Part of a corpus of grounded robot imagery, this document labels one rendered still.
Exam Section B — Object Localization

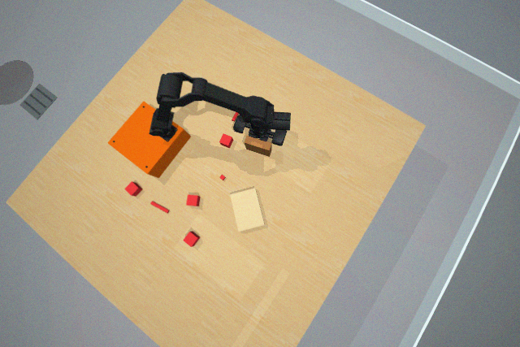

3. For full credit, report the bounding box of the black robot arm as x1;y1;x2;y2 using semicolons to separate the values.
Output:
149;72;291;141

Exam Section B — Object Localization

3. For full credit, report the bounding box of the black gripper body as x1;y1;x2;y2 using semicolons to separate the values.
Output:
233;115;287;146

